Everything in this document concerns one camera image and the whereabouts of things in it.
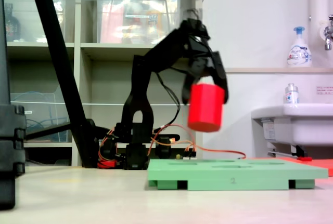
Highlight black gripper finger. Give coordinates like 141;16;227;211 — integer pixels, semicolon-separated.
182;75;201;105
208;51;229;104

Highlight red octagonal pillar block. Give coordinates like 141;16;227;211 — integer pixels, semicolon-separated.
187;83;225;133

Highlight orange spray bottle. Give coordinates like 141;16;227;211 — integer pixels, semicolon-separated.
145;0;164;44

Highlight black clamp knob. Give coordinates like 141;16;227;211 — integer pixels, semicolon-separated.
156;134;181;160

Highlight small circuit board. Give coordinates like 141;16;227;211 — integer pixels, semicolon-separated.
175;151;197;160

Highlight small bottle with silver cap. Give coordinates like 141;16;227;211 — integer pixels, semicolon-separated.
285;83;299;104

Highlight white blue soap pump bottle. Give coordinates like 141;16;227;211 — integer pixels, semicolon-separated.
287;26;313;68

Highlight beige shelf unit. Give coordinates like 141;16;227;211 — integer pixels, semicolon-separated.
0;0;203;167

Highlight large clear plastic bin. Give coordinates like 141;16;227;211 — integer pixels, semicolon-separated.
95;0;183;45

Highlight green shape-sorting board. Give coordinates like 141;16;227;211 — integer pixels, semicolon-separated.
147;158;328;191

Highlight pink folder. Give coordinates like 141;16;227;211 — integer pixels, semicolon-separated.
100;2;125;43

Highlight white sink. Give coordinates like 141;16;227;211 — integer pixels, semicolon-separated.
251;103;333;147

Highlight metal faucet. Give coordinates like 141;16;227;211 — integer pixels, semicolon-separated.
319;15;333;51

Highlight clear file box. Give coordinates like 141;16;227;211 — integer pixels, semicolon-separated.
10;85;72;143

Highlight clear plastic bin with bottles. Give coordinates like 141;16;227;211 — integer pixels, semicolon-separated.
4;0;69;43

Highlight notched black stack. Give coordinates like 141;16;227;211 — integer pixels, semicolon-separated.
0;104;27;210

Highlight dark round bottle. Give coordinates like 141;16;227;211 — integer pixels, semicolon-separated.
4;3;21;42

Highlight black arm wire bundle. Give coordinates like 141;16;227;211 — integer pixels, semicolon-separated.
155;72;182;133

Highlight beige wall ledge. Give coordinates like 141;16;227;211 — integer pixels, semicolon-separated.
223;67;333;74

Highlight black wrist wire loops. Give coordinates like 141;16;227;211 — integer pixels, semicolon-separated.
183;7;204;22

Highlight orange cable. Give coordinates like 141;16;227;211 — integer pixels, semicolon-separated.
147;124;247;160

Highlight red-print wall label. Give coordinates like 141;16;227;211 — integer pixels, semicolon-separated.
316;86;333;96

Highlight red coiled cable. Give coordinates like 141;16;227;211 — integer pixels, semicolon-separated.
97;156;117;169

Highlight black sink bracket foot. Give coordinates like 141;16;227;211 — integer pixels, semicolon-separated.
291;144;308;157

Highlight dark grey post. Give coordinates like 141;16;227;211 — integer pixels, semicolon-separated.
0;0;11;105

